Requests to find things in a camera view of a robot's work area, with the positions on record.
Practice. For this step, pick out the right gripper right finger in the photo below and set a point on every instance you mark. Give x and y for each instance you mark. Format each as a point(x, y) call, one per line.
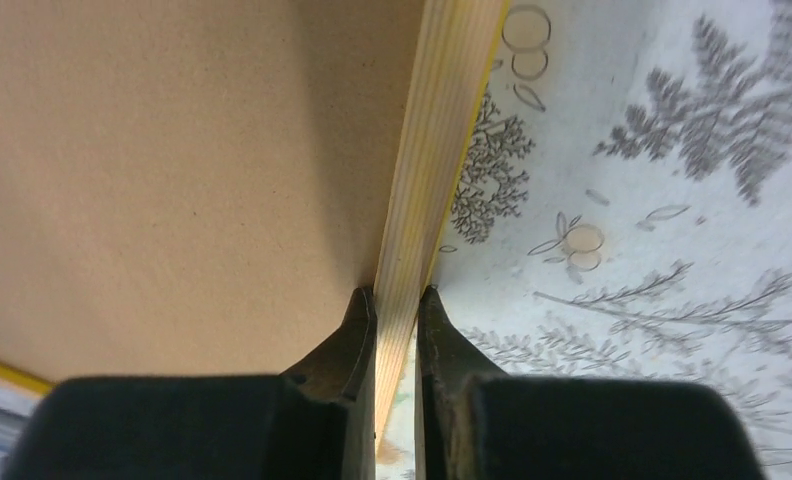
point(475, 421)

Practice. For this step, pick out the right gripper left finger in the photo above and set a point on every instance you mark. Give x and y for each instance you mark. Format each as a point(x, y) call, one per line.
point(312, 421)

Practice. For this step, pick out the yellow wooden picture frame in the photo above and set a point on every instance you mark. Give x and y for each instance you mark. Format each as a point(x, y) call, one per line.
point(436, 166)

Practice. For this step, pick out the floral patterned table mat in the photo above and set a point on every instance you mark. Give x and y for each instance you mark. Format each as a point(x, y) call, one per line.
point(598, 188)

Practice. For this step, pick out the brown cardboard backing board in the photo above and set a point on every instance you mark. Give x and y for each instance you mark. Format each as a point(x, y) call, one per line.
point(171, 185)

